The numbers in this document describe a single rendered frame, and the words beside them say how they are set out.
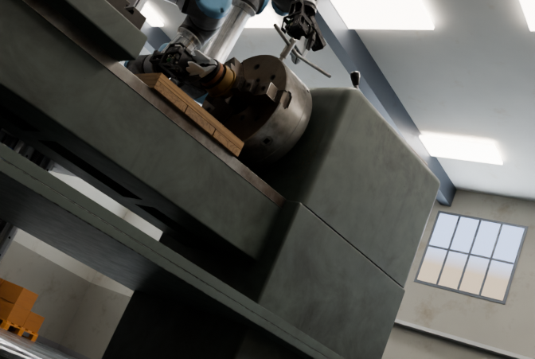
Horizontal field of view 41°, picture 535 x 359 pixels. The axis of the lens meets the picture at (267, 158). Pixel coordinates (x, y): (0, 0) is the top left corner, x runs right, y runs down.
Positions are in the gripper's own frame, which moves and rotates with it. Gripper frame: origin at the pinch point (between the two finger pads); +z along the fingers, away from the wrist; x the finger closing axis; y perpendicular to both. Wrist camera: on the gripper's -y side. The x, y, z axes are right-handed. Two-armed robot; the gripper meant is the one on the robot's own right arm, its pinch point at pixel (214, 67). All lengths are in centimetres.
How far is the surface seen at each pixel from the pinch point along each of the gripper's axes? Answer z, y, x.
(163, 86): 15.3, 19.7, -20.0
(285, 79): 10.1, -15.3, 6.2
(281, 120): 11.4, -18.8, -4.5
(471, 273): -458, -939, 277
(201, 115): 15.0, 6.9, -19.5
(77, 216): 28, 30, -56
